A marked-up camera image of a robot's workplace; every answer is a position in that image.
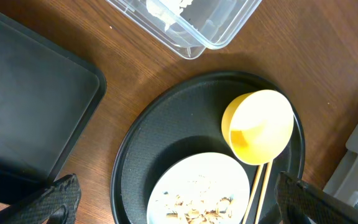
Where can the wooden chopstick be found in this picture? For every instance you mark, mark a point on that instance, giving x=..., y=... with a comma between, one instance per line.
x=253, y=192
x=263, y=191

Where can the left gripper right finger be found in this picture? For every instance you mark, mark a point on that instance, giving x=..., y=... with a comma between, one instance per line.
x=300, y=202

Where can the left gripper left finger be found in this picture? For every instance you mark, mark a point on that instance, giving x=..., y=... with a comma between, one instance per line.
x=56, y=203

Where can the food scraps on plate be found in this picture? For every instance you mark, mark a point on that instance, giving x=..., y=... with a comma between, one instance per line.
x=198, y=208

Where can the yellow-green bowl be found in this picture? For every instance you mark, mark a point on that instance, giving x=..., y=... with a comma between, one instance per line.
x=257, y=126

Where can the white napkin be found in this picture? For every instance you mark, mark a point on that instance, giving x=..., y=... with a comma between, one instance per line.
x=162, y=9

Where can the round black tray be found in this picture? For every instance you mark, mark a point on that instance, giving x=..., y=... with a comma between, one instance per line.
x=184, y=121

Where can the clear plastic bin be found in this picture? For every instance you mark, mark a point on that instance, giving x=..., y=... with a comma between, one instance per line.
x=205, y=24

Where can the black rectangular bin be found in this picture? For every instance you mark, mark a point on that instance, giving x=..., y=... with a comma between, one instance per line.
x=47, y=97

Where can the grey plate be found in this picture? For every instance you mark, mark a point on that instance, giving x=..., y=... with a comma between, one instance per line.
x=211, y=171

